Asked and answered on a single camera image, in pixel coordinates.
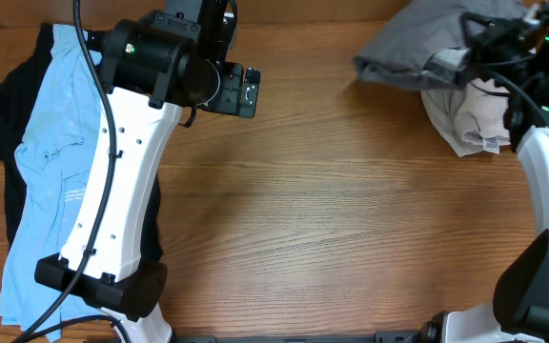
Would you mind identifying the grey shorts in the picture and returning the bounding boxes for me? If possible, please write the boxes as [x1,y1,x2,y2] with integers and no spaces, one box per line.
[354,0,527,91]

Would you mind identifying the black shirt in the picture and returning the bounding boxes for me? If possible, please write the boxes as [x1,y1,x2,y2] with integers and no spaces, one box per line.
[0,24,54,247]

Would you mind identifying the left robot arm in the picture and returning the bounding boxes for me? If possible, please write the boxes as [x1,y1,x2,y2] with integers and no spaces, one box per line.
[34,0,260,343]

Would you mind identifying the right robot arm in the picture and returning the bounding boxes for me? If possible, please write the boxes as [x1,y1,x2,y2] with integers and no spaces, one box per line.
[401,2,549,342]

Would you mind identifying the folded beige shorts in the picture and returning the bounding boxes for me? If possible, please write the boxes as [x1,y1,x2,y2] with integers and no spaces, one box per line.
[420,79,510,157]

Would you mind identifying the light blue shirt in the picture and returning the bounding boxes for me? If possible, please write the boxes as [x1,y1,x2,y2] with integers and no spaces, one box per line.
[0,24,102,330]

